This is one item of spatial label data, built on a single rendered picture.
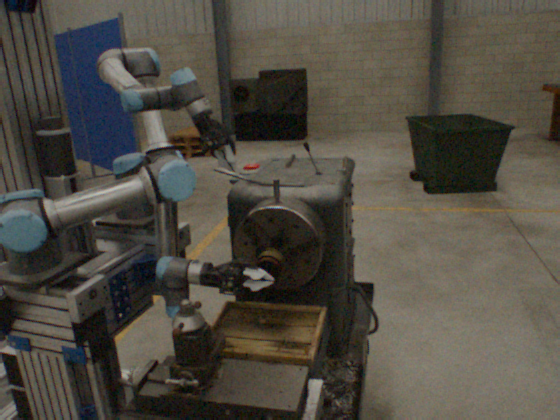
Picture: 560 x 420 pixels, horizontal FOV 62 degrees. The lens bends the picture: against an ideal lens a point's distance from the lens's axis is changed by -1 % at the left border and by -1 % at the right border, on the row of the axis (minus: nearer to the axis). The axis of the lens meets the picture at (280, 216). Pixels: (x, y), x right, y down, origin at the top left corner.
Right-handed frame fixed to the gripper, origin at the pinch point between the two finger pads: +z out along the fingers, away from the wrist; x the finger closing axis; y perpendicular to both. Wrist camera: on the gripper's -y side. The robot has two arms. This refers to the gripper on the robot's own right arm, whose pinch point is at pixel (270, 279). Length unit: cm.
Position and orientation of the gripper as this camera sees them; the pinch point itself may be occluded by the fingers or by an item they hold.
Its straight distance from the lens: 144.6
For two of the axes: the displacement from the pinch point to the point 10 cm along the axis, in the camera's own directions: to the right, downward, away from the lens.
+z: 9.7, 1.0, -2.1
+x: 0.4, -9.6, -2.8
